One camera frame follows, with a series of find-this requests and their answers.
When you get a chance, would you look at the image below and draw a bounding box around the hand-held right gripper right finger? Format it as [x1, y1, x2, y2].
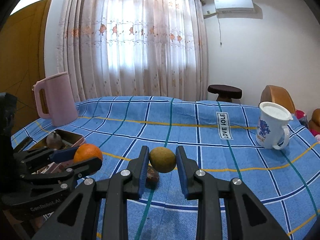
[176, 145, 290, 240]

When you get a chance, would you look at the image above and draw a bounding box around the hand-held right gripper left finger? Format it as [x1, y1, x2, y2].
[31, 145, 150, 240]

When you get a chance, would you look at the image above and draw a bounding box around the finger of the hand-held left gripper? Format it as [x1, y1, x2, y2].
[14, 147, 79, 172]
[21, 158, 103, 191]

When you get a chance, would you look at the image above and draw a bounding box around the large orange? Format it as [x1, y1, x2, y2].
[73, 144, 103, 165]

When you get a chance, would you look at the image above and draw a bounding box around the purple passion fruit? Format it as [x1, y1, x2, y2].
[46, 131, 63, 149]

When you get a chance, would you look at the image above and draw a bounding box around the pink metal tin box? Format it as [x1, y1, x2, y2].
[30, 129, 85, 174]

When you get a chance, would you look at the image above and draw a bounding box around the green-brown round fruit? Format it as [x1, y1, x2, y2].
[149, 147, 176, 173]

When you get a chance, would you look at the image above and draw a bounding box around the dark brown date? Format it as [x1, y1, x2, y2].
[146, 165, 160, 183]

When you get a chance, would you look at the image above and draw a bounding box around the blue checked tablecloth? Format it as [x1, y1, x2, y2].
[10, 95, 320, 240]

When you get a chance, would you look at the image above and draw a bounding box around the pink electric kettle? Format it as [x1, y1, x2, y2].
[33, 71, 78, 126]

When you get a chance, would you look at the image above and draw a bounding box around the dark round wooden stool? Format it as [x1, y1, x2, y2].
[207, 84, 242, 103]

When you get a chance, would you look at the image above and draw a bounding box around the white mug with blue print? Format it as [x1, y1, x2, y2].
[255, 101, 293, 150]

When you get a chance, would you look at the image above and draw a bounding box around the wooden wardrobe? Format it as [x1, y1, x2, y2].
[0, 0, 50, 130]

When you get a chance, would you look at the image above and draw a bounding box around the brown wooden chair back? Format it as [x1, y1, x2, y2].
[258, 85, 297, 115]

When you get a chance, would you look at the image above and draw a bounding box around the pink floral cushion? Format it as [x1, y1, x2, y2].
[295, 109, 308, 128]

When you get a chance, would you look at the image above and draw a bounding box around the sheer floral curtain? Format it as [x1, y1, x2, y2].
[54, 0, 209, 103]

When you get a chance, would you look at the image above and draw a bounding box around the white air conditioner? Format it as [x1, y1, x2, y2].
[214, 0, 255, 13]

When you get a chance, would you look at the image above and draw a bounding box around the air conditioner power cord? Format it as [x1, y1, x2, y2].
[217, 12, 224, 47]

